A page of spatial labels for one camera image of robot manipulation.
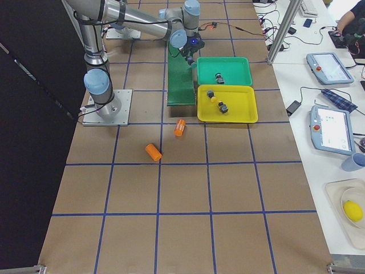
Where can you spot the orange battery cylinder with text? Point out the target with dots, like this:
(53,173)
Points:
(180,127)

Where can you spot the blue plaid cloth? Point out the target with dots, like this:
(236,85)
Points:
(339,101)

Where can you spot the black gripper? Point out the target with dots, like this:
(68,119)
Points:
(188,52)

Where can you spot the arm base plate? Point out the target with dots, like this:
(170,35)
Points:
(115,113)
(122,34)

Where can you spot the yellow lemon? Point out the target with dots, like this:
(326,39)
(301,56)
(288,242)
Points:
(353,211)

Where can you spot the yellow tray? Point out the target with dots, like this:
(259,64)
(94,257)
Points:
(240,100)

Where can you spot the green conveyor belt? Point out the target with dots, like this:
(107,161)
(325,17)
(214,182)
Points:
(180,91)

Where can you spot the green tray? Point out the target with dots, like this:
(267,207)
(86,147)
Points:
(234,70)

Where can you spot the blue cup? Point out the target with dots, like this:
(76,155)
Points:
(354,163)

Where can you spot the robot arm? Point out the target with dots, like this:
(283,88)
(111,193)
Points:
(117,20)

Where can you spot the plain orange cylinder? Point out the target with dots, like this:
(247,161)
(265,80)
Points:
(153,152)

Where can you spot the teach pendant far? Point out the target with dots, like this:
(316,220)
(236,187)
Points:
(328,68)

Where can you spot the teach pendant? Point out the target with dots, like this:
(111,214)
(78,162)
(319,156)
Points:
(330,130)
(328,68)

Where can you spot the white bowl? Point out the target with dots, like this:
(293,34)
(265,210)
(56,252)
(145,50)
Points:
(357,195)

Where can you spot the yellow push button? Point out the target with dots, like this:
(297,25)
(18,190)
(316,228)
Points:
(210,94)
(223,108)

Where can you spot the aluminium frame post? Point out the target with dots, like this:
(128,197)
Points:
(288,17)

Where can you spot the beige tray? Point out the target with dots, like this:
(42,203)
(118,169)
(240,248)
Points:
(334,192)

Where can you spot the teach pendant near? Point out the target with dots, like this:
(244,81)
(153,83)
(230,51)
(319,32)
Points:
(330,130)

